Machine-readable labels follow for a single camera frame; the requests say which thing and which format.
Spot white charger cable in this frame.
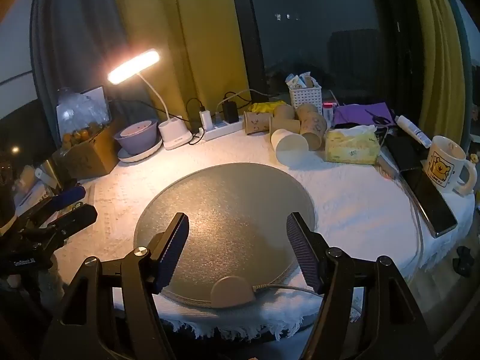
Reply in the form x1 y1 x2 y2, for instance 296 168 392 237
217 89 271 110

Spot black scissors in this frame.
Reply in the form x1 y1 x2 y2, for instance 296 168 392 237
363 108 393 125

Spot plain brown paper cup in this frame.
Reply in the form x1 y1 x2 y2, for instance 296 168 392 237
273 104 301 134
296 103 319 120

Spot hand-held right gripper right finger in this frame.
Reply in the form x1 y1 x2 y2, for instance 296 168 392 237
286 212 437 360

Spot pile of small oranges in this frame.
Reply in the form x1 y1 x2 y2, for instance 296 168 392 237
61 128 94 150

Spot black smartphone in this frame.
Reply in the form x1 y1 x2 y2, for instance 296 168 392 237
399 168 458 238

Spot small bottle red cap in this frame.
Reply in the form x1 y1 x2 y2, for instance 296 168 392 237
322 101 335 129

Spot black charger cable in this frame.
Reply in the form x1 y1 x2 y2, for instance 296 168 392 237
186 98 206 146

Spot yellow curtain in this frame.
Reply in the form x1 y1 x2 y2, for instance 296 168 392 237
110 0 251 121
406 0 470 148

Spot cardboard box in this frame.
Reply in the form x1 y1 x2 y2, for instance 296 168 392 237
52 119 121 181

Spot grey curtain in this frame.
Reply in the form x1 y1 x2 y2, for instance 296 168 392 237
31 0 129 130

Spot white plate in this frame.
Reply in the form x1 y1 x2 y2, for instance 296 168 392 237
117 137 164 164

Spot white paper cup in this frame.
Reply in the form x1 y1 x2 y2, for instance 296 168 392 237
270 128 310 168

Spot purple cloth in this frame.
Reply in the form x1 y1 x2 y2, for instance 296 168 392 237
333 101 397 128

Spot white desk lamp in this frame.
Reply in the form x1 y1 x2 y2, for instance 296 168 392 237
107 48 194 151

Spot white plastic basket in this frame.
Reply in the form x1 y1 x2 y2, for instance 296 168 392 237
288 82 323 115

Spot black flat case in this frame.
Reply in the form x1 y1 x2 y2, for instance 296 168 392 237
384 134 429 172

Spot brown paper cup smiley print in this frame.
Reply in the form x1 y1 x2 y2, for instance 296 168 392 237
243 111 272 135

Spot white power strip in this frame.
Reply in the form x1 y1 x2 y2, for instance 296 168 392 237
200 118 245 142

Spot beige mat controller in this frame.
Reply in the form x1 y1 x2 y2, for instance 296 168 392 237
210 275 257 310

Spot round grey heating mat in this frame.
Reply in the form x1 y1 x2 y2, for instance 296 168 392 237
134 162 316 305

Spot small black object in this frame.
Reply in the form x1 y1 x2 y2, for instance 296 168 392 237
453 246 474 275

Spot clear plastic bag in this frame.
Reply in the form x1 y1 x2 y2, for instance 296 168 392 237
56 86 112 136

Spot yellow tissue pack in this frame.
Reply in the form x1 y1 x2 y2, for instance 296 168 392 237
324 125 380 165

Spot packets in basket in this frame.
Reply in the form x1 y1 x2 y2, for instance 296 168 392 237
285 71 320 91

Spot grey mat cable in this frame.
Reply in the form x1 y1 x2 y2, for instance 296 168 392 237
253 178 426 299

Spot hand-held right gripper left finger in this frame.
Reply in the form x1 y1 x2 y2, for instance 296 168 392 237
39 212 190 360

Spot purple bowl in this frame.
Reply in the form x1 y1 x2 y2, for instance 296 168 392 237
114 118 158 155

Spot brown paper cup dark drawing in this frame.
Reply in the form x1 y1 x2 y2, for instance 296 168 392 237
300 112 328 151

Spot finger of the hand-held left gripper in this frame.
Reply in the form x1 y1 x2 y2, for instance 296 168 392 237
22 204 98 241
15 185 87 226

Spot cream mug bear print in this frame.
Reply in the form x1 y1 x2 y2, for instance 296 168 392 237
423 135 477 196

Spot white tube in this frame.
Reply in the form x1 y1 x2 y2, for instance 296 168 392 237
396 115 432 149

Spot black plug charger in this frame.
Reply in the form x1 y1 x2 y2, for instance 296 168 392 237
223 101 240 124

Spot yellow cloth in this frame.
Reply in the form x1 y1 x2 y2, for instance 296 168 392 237
250 100 288 115

